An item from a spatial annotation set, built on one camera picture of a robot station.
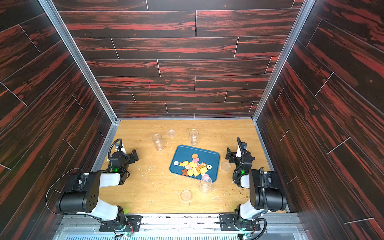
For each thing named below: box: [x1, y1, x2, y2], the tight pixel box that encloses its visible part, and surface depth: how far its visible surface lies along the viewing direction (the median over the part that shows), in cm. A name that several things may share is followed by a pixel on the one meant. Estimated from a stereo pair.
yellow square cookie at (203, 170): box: [199, 166, 208, 174], surface depth 93 cm
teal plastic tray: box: [169, 144, 220, 182], surface depth 96 cm
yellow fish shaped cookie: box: [179, 160, 189, 167], surface depth 95 cm
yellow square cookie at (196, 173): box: [193, 167, 201, 177], surface depth 92 cm
